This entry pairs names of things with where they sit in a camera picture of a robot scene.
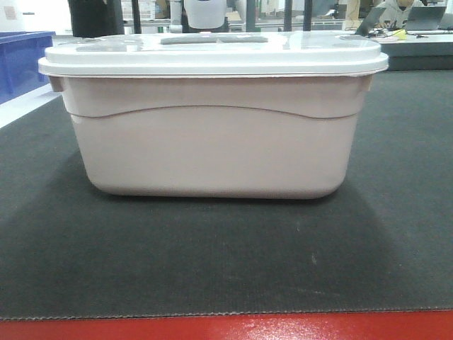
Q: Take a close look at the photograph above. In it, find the white lidded plastic bin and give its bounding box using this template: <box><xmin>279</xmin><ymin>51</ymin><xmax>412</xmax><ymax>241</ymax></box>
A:
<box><xmin>38</xmin><ymin>31</ymin><xmax>389</xmax><ymax>199</ymax></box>

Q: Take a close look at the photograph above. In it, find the dark grey fabric mat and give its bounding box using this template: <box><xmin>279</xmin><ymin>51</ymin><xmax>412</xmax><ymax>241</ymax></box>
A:
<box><xmin>1</xmin><ymin>70</ymin><xmax>452</xmax><ymax>319</ymax></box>

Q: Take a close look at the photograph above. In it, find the yellow object on desk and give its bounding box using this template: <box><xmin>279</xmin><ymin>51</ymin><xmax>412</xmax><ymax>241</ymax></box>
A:
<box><xmin>391</xmin><ymin>29</ymin><xmax>407</xmax><ymax>40</ymax></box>

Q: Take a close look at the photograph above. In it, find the person in grey hoodie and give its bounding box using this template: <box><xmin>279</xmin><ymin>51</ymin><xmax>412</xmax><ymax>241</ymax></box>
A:
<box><xmin>376</xmin><ymin>0</ymin><xmax>425</xmax><ymax>28</ymax></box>

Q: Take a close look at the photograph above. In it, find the blue plastic crate left background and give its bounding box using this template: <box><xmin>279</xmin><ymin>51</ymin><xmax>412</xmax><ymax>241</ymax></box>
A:
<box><xmin>1</xmin><ymin>31</ymin><xmax>55</xmax><ymax>103</ymax></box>

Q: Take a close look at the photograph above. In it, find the open grey laptop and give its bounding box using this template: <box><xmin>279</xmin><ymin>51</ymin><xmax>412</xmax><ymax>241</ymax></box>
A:
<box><xmin>405</xmin><ymin>6</ymin><xmax>446</xmax><ymax>30</ymax></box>

